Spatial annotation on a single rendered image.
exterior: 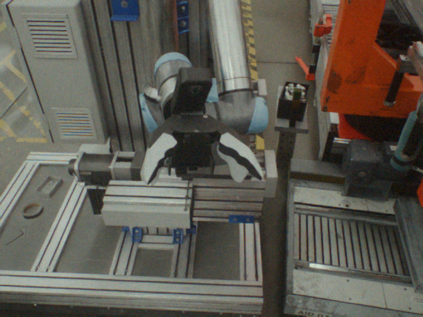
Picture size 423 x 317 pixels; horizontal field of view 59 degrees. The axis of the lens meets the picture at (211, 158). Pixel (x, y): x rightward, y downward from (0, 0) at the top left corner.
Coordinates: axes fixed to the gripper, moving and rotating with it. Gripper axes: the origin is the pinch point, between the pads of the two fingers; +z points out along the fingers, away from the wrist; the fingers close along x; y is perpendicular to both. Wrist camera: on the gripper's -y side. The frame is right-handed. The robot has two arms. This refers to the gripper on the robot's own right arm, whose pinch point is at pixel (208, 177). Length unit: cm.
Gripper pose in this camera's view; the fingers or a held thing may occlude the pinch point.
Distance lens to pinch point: 47.1
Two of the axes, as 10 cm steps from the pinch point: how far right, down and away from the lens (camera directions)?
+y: -1.3, 7.8, 6.2
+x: -9.7, 0.2, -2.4
